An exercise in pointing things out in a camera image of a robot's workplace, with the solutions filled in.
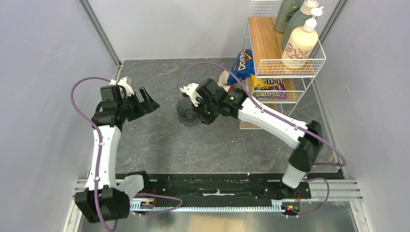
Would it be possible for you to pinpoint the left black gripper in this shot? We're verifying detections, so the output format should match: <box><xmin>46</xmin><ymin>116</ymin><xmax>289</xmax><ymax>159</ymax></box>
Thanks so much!
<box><xmin>117</xmin><ymin>87</ymin><xmax>159</xmax><ymax>122</ymax></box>

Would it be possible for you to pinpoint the dark transparent coffee dripper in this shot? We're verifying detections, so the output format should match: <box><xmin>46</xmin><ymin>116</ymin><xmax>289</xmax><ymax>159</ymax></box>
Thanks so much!
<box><xmin>176</xmin><ymin>98</ymin><xmax>199</xmax><ymax>127</ymax></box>

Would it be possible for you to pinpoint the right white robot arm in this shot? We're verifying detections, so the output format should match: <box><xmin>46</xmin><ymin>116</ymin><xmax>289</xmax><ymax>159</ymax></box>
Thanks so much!
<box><xmin>181</xmin><ymin>78</ymin><xmax>323</xmax><ymax>198</ymax></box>

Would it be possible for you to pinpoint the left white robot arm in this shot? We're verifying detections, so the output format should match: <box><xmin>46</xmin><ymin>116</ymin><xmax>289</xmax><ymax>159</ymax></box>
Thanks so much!
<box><xmin>74</xmin><ymin>84</ymin><xmax>160</xmax><ymax>223</ymax></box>

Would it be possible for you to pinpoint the stack of paper filters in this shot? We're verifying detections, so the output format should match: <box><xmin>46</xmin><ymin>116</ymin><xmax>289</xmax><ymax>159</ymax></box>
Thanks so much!
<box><xmin>217</xmin><ymin>71</ymin><xmax>233</xmax><ymax>92</ymax></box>

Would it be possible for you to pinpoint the blue Doritos chip bag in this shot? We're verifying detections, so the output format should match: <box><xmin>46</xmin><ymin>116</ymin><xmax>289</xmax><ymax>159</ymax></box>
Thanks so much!
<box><xmin>231</xmin><ymin>49</ymin><xmax>255</xmax><ymax>82</ymax></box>

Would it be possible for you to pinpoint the yellow M&M's candy bag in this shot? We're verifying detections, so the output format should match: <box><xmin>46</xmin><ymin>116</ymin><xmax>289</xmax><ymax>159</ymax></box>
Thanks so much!
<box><xmin>253</xmin><ymin>78</ymin><xmax>287</xmax><ymax>99</ymax></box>

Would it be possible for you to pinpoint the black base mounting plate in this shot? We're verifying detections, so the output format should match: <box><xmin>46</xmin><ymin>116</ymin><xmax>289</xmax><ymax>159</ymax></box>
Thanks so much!
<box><xmin>112</xmin><ymin>173</ymin><xmax>345</xmax><ymax>209</ymax></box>

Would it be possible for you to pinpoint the cream pump bottle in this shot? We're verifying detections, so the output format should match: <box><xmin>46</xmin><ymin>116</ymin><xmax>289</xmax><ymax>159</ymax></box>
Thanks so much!
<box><xmin>282</xmin><ymin>16</ymin><xmax>319</xmax><ymax>70</ymax></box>

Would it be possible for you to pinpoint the green pump bottle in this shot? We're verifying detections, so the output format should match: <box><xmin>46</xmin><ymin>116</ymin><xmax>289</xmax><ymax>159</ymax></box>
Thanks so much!
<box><xmin>281</xmin><ymin>0</ymin><xmax>323</xmax><ymax>50</ymax></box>

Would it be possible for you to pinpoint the dark green bottle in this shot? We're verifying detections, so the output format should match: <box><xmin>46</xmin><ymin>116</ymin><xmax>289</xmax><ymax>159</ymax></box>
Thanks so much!
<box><xmin>274</xmin><ymin>0</ymin><xmax>303</xmax><ymax>33</ymax></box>

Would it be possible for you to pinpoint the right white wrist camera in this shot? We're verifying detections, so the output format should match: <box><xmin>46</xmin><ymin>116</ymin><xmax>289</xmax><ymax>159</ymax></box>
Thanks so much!
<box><xmin>180</xmin><ymin>83</ymin><xmax>202</xmax><ymax>107</ymax></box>

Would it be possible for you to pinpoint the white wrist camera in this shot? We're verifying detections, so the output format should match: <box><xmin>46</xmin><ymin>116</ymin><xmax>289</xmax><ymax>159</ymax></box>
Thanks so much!
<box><xmin>109</xmin><ymin>76</ymin><xmax>134</xmax><ymax>98</ymax></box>
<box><xmin>180</xmin><ymin>83</ymin><xmax>202</xmax><ymax>107</ymax></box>

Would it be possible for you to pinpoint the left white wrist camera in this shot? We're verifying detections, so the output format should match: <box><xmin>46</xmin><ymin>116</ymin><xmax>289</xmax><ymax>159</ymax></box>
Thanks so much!
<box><xmin>109</xmin><ymin>76</ymin><xmax>134</xmax><ymax>98</ymax></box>

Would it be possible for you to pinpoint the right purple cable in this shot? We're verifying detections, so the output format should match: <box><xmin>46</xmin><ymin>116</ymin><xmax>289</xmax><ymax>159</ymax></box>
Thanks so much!
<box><xmin>181</xmin><ymin>62</ymin><xmax>347</xmax><ymax>219</ymax></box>

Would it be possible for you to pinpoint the purple cable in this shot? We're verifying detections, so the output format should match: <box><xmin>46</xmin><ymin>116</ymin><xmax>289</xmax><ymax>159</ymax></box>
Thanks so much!
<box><xmin>70</xmin><ymin>76</ymin><xmax>183</xmax><ymax>232</ymax></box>
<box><xmin>181</xmin><ymin>62</ymin><xmax>347</xmax><ymax>219</ymax></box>

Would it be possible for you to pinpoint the white wire shelf rack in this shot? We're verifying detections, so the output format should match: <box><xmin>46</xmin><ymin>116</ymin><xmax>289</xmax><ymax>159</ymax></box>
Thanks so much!
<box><xmin>242</xmin><ymin>0</ymin><xmax>326</xmax><ymax>116</ymax></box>

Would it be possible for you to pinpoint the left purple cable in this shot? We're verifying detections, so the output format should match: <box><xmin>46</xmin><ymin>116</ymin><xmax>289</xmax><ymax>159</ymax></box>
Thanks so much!
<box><xmin>70</xmin><ymin>76</ymin><xmax>183</xmax><ymax>232</ymax></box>

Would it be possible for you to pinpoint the aluminium frame rail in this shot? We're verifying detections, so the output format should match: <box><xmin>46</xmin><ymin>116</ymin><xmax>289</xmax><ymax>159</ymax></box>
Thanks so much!
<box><xmin>62</xmin><ymin>178</ymin><xmax>372</xmax><ymax>232</ymax></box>

